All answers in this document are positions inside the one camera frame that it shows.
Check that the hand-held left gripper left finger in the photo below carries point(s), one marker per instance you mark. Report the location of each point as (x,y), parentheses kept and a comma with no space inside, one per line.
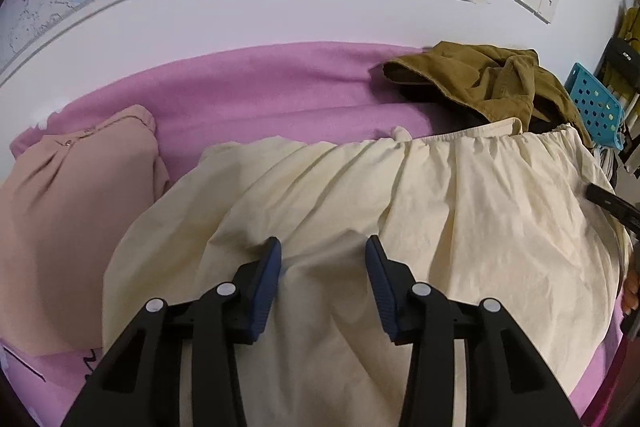
(262,292)

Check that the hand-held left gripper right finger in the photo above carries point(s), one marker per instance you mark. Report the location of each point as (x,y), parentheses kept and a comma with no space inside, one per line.
(377,292)

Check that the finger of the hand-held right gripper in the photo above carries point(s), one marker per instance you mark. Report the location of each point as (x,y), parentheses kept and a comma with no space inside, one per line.
(614,206)

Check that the cream large cloth garment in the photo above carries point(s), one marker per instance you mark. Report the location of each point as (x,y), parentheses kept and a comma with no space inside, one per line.
(400,217)

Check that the person's right hand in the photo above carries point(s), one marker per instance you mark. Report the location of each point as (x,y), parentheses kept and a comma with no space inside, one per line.
(633,289)

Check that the blue perforated plastic basket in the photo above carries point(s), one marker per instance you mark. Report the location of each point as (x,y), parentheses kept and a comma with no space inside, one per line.
(597,104)

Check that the black hanging bag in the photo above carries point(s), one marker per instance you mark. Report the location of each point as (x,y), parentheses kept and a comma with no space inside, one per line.
(625,54)

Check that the olive brown jacket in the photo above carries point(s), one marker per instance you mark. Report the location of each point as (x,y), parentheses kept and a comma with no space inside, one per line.
(495,79)

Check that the mustard yellow hanging garment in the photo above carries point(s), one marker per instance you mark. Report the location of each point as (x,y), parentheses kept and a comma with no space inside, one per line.
(631,24)

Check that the pink blanket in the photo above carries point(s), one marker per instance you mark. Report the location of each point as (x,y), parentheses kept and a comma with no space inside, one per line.
(260,92)

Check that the peach pleated blouse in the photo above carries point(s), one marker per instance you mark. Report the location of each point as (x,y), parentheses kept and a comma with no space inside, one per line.
(70,227)

